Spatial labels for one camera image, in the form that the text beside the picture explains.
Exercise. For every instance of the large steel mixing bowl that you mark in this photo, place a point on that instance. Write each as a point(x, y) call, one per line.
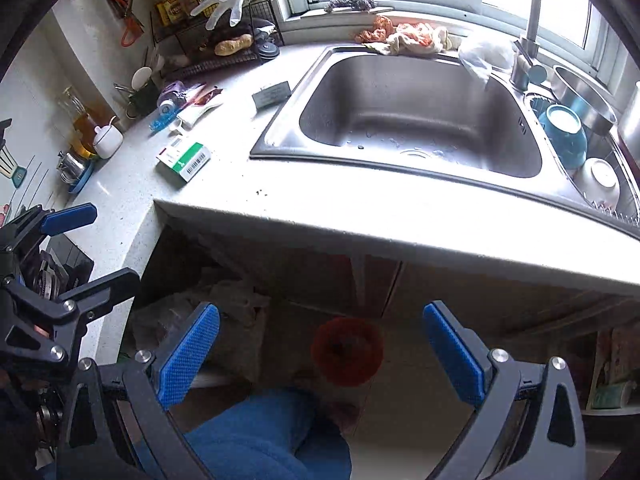
point(582, 98)

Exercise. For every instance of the purple scrubber on sill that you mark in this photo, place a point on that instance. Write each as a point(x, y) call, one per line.
point(356, 5)

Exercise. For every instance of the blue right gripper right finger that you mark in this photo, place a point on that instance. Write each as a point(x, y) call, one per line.
point(459, 350)

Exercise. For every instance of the stainless steel kitchen sink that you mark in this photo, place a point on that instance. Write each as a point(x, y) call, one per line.
point(430, 116)

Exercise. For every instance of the brown sauce packet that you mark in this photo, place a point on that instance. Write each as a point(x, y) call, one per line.
point(207, 96)

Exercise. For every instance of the black wire dish rack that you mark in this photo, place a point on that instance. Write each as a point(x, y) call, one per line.
point(187, 49)

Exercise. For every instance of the red plastic trash bucket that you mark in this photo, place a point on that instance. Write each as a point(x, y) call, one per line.
point(347, 351)

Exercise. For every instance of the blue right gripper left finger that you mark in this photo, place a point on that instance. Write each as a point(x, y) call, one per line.
point(182, 353)

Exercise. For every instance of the black round lid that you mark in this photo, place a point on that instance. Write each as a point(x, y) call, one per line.
point(267, 51)

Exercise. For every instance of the small white bowl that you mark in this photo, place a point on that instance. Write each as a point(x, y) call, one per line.
point(597, 181)

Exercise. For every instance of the orange white dish rag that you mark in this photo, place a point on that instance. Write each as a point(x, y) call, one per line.
point(420, 39)

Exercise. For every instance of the person's blue jeans legs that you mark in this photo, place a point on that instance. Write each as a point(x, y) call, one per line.
point(283, 433)

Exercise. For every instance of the orange scissors on wall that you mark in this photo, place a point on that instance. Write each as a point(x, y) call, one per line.
point(133, 28)

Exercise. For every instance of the teal ceramic bowl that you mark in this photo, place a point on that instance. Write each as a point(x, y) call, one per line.
point(566, 134)

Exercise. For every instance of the grey card on counter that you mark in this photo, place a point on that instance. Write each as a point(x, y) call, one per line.
point(273, 95)

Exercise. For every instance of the chrome kitchen faucet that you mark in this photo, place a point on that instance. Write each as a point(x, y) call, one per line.
point(525, 69)

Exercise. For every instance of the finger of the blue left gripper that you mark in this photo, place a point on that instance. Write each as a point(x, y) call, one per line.
point(68, 219)
point(106, 292)

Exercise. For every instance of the white plastic bag on sink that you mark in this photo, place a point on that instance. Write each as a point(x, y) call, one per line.
point(483, 58)

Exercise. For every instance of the green white medicine box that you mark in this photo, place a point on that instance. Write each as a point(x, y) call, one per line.
point(184, 157)

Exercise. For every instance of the ginger root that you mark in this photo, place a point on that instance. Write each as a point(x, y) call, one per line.
point(234, 45)

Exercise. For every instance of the blue plastic wrapper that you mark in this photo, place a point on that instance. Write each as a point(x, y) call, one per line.
point(162, 121)

